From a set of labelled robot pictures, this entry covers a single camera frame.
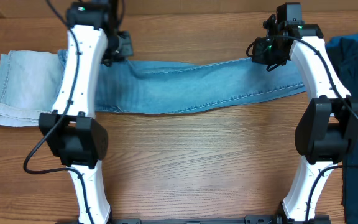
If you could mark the folded light blue jeans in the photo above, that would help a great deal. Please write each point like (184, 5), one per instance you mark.
(29, 85)

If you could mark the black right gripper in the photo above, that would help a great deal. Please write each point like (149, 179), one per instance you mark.
(260, 53)

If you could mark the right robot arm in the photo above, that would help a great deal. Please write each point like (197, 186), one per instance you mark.
(328, 129)

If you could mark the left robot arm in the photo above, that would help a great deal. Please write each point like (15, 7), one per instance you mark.
(70, 129)

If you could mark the medium blue denim jeans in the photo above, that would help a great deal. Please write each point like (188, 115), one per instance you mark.
(158, 87)

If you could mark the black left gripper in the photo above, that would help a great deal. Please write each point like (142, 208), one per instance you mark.
(123, 47)

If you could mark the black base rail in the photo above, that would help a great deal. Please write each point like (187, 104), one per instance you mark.
(191, 221)

